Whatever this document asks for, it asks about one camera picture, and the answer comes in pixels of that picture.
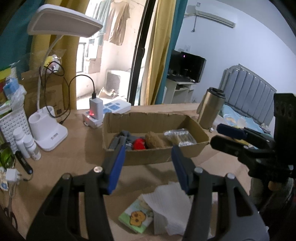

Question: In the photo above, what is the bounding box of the cotton swab plastic bag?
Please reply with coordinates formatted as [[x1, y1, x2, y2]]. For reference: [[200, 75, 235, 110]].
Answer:
[[164, 128, 197, 147]]

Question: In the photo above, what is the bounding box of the brown fuzzy soft object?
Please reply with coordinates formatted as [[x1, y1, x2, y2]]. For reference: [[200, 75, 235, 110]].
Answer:
[[145, 132, 165, 149]]

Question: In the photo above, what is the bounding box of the green cartoon tissue pack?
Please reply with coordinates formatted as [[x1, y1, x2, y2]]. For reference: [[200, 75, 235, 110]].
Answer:
[[118, 195, 154, 233]]

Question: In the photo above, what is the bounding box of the white paper towel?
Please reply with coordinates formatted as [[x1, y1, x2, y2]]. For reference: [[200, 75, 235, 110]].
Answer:
[[142, 182, 192, 236]]

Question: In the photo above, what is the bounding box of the grey cloth item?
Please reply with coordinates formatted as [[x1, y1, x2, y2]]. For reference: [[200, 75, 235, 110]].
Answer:
[[108, 130, 139, 150]]

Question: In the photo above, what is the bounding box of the red pompom ball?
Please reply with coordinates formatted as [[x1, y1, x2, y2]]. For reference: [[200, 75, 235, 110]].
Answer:
[[132, 138, 146, 150]]

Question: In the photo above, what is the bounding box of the blue patterned bed sheet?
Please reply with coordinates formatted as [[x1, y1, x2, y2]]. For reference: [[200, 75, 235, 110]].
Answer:
[[219, 104, 271, 134]]

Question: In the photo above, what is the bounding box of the steel travel mug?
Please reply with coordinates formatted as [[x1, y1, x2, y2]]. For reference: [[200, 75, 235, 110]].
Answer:
[[197, 87, 226, 130]]

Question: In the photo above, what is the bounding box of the grey bed headboard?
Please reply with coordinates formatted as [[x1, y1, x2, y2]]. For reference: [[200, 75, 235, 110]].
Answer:
[[219, 64, 277, 126]]

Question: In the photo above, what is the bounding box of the brown cardboard box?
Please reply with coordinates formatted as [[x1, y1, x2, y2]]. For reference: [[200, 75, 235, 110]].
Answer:
[[102, 113, 209, 166]]

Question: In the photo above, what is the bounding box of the white computer desk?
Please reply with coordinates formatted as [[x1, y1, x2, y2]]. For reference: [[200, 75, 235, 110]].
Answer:
[[162, 79, 197, 104]]

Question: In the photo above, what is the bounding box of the white power strip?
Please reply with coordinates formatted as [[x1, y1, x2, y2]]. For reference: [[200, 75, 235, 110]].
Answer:
[[82, 99, 132, 128]]

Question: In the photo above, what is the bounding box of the white phone charger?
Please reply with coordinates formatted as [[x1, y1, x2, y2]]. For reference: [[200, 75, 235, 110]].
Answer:
[[89, 92, 103, 120]]

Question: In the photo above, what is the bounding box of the white desk lamp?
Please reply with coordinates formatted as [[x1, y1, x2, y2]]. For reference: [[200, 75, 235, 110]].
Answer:
[[27, 4, 103, 152]]

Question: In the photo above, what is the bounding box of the black computer monitor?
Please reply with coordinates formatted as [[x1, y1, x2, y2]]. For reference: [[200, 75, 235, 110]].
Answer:
[[167, 50, 206, 83]]

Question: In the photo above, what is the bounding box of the white pill bottle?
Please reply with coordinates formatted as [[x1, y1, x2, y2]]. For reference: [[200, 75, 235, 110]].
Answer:
[[23, 135, 41, 161], [13, 127, 30, 159]]

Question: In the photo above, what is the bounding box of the black small flashlight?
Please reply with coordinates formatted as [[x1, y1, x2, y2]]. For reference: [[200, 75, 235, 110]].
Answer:
[[15, 151, 33, 175]]

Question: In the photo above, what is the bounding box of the white perforated basket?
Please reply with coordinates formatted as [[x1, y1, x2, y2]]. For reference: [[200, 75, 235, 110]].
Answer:
[[1, 107, 31, 153]]

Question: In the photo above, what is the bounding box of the white air conditioner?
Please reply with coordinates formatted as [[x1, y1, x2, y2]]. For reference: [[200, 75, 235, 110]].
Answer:
[[185, 2, 237, 28]]

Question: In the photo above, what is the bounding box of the yellow right curtain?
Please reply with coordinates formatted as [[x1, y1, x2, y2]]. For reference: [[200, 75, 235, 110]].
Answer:
[[140, 0, 176, 105]]

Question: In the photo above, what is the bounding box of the yellow curtain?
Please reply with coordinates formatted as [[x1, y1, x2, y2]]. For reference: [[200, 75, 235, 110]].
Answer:
[[30, 0, 93, 110], [140, 0, 176, 105]]

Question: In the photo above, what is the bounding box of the teal right curtain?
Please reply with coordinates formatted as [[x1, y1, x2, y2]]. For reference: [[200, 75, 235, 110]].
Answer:
[[155, 0, 188, 104]]

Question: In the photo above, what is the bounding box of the teal curtain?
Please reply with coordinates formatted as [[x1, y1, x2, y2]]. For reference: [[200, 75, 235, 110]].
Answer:
[[1, 1, 44, 68], [155, 0, 188, 104]]

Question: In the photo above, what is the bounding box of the yellow left curtain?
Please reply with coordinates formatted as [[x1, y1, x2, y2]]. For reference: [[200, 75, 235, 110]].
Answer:
[[30, 0, 93, 110]]

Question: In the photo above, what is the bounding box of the teal left curtain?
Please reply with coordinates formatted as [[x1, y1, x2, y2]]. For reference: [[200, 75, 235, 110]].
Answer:
[[1, 1, 44, 68]]

